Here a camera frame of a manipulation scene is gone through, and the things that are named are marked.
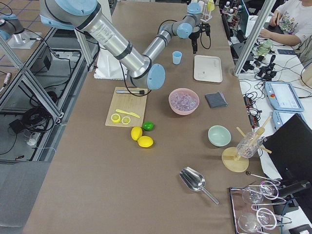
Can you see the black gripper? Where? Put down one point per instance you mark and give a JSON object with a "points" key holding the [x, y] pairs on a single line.
{"points": [[193, 37]]}

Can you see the light blue plastic cup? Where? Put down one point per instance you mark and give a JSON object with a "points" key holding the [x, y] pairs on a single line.
{"points": [[177, 56]]}

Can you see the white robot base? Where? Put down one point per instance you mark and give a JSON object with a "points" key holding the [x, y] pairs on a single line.
{"points": [[108, 67]]}

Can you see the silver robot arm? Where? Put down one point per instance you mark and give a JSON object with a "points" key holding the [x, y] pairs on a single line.
{"points": [[87, 16]]}

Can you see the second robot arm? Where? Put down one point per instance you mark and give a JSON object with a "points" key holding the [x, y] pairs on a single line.
{"points": [[13, 32]]}

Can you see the pink ice bowl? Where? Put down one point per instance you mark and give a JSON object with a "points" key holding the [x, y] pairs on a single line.
{"points": [[183, 101]]}

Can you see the steel ice scoop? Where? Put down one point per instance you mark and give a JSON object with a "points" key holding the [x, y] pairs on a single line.
{"points": [[196, 182]]}

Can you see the cream rabbit tray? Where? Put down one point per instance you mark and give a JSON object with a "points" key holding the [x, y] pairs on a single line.
{"points": [[208, 69]]}

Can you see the grey folded cloth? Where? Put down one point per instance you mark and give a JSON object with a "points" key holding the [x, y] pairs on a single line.
{"points": [[216, 99]]}

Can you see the steel muddler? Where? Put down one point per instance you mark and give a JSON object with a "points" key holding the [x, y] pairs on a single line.
{"points": [[136, 92]]}

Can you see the yellow plastic knife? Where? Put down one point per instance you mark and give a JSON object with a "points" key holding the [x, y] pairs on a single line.
{"points": [[127, 113]]}

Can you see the green lime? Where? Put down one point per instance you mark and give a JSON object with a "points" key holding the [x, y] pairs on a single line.
{"points": [[148, 126]]}

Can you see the mint green bowl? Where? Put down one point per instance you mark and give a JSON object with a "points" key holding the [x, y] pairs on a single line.
{"points": [[219, 136]]}

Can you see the wooden cutting board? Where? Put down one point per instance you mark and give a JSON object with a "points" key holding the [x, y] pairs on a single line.
{"points": [[128, 103]]}

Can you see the seated person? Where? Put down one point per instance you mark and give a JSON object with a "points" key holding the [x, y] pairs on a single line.
{"points": [[294, 18]]}

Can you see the blue teach pendant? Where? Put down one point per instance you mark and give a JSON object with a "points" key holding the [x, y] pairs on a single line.
{"points": [[282, 96]]}

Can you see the lemon slice lower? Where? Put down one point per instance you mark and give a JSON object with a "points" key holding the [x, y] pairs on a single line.
{"points": [[126, 120]]}

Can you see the lemon slice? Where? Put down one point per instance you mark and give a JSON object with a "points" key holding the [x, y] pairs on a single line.
{"points": [[126, 120], [115, 118]]}

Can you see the yellow lemon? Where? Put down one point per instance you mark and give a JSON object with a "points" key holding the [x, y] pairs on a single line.
{"points": [[145, 141], [136, 133]]}

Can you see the lemon slice upper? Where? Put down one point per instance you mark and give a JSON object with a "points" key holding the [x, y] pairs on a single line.
{"points": [[115, 118]]}

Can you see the clear textured glass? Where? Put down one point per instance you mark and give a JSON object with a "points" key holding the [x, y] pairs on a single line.
{"points": [[249, 145]]}

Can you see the wooden glass stand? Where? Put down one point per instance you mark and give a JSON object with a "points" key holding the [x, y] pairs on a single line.
{"points": [[236, 163]]}

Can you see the wine glass rack tray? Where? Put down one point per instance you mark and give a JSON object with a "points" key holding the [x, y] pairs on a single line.
{"points": [[252, 208]]}

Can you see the white wire cup rack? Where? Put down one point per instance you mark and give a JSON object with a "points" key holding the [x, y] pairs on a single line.
{"points": [[206, 6]]}

